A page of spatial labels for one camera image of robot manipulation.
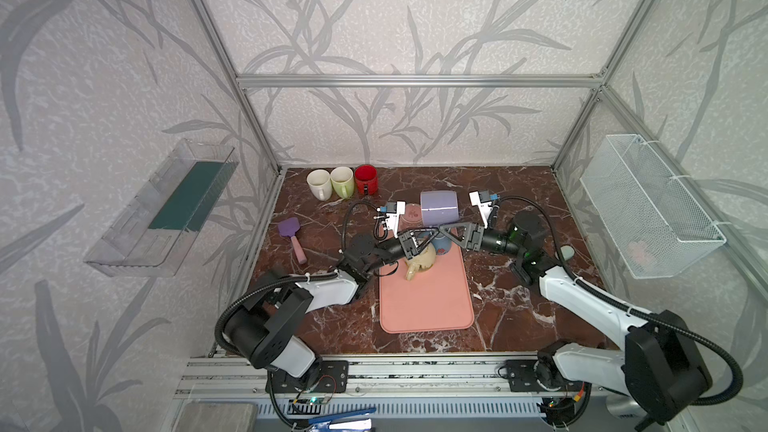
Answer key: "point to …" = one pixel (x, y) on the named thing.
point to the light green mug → (342, 181)
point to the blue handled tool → (340, 416)
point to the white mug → (320, 184)
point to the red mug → (366, 177)
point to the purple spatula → (288, 228)
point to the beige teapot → (422, 263)
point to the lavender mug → (439, 207)
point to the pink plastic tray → (437, 299)
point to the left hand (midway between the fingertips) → (441, 230)
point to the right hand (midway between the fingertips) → (443, 222)
